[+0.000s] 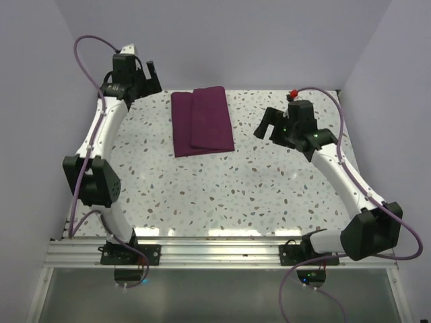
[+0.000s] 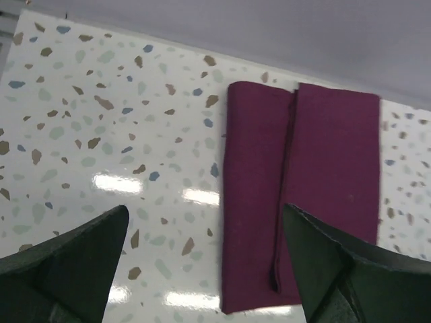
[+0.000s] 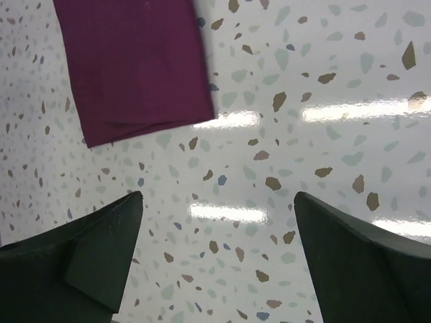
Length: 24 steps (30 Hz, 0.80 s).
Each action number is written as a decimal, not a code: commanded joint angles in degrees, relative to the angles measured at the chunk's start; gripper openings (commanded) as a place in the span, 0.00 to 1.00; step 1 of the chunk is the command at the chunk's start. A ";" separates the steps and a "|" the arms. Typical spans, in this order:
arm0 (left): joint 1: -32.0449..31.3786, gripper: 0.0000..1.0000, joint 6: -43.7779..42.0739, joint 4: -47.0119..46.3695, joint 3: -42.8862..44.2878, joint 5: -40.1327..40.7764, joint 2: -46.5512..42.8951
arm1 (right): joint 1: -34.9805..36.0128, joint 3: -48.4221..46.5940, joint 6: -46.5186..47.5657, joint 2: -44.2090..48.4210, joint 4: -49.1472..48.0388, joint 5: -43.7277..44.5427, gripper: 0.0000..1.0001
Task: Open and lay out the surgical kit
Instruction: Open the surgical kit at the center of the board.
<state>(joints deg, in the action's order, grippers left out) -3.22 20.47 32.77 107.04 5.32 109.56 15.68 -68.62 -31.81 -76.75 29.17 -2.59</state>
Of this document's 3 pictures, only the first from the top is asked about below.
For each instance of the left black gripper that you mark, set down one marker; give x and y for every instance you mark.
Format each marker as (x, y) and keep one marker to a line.
(151, 86)

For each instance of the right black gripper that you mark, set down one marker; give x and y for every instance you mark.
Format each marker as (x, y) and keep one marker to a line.
(270, 118)

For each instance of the purple cloth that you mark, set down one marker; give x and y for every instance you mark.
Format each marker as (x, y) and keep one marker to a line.
(201, 122)

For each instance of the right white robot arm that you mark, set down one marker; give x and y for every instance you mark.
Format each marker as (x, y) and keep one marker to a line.
(374, 224)

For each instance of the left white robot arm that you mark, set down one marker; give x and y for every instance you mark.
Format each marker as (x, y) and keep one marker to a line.
(91, 178)

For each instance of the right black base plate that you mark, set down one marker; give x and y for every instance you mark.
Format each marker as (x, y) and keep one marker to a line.
(294, 252)

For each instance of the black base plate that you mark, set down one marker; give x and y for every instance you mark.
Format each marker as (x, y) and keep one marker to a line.
(118, 255)
(294, 252)

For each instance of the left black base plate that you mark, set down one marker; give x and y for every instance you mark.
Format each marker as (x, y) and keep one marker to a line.
(118, 255)

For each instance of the aluminium rail frame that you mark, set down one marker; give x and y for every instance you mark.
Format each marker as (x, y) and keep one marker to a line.
(219, 221)

